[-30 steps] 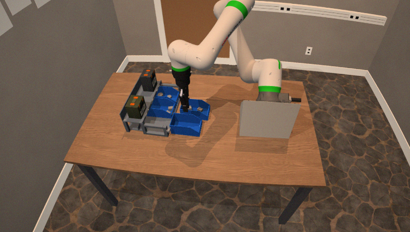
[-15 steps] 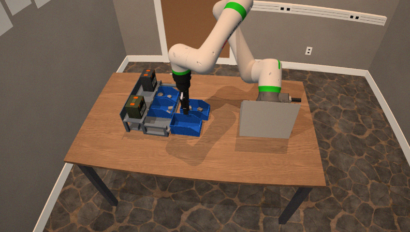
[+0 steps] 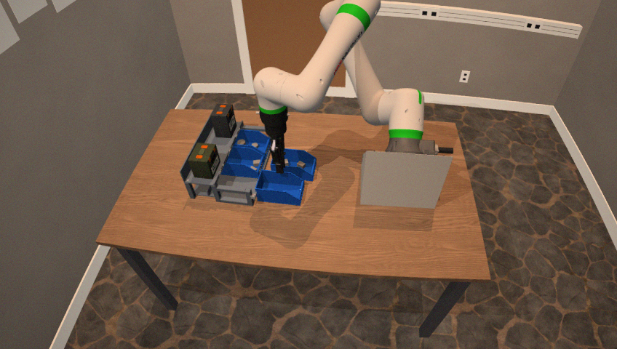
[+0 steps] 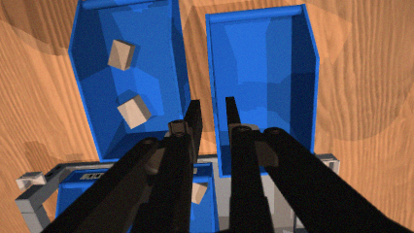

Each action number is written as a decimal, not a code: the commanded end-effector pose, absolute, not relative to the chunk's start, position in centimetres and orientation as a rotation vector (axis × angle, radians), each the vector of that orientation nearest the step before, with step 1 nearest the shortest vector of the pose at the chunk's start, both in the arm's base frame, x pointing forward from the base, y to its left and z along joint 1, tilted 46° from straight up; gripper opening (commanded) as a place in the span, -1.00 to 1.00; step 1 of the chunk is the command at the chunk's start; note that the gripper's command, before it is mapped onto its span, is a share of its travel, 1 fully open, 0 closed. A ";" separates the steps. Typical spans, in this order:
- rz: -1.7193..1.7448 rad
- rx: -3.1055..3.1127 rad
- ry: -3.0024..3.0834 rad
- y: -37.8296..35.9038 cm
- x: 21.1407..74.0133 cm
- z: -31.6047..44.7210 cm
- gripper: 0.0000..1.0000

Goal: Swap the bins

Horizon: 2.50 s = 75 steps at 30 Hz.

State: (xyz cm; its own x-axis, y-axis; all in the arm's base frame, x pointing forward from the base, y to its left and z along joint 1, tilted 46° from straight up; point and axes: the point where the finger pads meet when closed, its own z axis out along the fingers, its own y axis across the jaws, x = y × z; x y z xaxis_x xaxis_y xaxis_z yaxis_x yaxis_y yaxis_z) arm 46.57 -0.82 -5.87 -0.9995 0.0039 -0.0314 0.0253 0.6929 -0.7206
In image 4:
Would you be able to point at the brown block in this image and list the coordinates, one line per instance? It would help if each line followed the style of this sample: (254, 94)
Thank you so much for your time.
(134, 111)

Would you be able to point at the grey metal shelf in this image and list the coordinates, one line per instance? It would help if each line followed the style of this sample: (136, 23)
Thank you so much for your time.
(34, 214)

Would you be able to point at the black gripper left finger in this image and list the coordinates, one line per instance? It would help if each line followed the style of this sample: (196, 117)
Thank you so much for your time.
(110, 204)

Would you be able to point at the blue bin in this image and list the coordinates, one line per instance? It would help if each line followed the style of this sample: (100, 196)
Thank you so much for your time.
(71, 189)
(270, 66)
(204, 216)
(142, 23)

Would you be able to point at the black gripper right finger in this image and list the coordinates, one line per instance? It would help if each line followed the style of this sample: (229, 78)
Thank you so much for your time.
(322, 201)

